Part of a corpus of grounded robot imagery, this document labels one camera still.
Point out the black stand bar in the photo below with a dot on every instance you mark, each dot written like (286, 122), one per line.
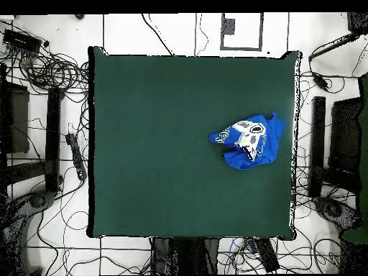
(317, 143)
(53, 138)

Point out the blue printed t-shirt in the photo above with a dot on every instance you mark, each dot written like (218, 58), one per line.
(270, 138)

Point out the black rod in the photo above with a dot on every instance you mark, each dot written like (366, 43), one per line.
(333, 47)

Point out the black power strip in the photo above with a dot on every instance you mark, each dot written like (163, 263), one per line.
(76, 156)
(267, 256)

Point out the black power adapter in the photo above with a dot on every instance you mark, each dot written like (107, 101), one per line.
(320, 81)

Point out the black box device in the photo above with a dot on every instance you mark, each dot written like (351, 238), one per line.
(21, 40)

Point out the dark grey square patch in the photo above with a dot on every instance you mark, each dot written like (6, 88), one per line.
(229, 26)

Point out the black speckled box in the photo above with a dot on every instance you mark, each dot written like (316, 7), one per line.
(358, 22)

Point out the dark green table cloth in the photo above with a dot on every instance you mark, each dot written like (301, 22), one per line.
(158, 143)

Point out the black flat panel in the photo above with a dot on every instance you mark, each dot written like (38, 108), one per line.
(345, 135)
(18, 120)

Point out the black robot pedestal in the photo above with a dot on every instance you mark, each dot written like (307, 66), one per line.
(187, 254)

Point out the grey square floor frame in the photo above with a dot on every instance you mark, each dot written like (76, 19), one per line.
(261, 31)

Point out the grey chair base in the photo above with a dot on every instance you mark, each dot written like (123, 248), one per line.
(40, 199)
(336, 212)

